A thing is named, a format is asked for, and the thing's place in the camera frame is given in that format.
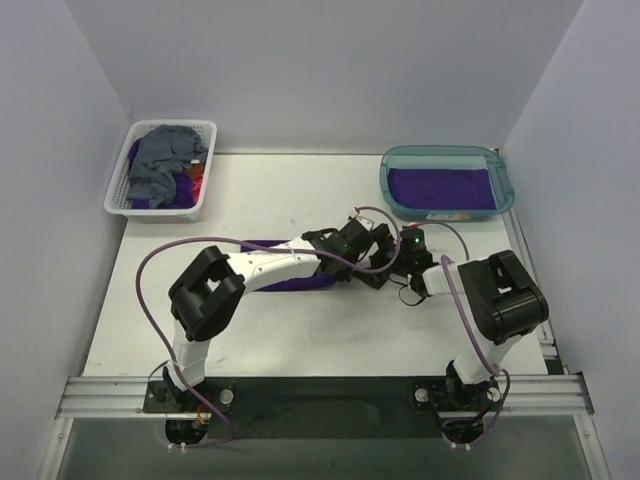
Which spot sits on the pink red cloth in basket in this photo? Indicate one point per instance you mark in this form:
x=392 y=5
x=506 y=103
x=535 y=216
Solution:
x=196 y=173

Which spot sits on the grey towel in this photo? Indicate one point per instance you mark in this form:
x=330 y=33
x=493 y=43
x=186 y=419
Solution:
x=165 y=150

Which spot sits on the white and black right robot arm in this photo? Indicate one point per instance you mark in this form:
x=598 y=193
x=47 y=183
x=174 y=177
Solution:
x=498 y=302

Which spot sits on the purple towel in basket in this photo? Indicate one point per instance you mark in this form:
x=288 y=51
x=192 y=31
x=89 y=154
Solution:
x=184 y=195

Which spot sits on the purple towel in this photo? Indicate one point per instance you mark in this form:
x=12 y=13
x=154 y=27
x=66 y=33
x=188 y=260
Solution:
x=184 y=195
x=441 y=189
x=314 y=282

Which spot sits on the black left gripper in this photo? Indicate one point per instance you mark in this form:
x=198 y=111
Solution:
x=357 y=240

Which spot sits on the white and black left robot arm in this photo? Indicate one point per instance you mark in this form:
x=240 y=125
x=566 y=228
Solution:
x=207 y=294

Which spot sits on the white plastic laundry basket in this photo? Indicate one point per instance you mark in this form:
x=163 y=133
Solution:
x=115 y=201

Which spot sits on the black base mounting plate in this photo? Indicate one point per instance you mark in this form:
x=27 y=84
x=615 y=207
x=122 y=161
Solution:
x=323 y=408

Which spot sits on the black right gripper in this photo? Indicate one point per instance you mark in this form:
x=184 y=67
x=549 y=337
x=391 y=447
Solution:
x=388 y=254

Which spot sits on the folded purple towel in bin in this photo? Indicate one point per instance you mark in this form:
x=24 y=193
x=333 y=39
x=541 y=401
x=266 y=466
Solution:
x=441 y=189

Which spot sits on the teal plastic bin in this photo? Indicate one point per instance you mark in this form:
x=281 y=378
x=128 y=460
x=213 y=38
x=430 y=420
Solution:
x=448 y=157

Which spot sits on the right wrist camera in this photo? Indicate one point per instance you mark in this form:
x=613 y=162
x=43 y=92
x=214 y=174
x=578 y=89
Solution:
x=412 y=241

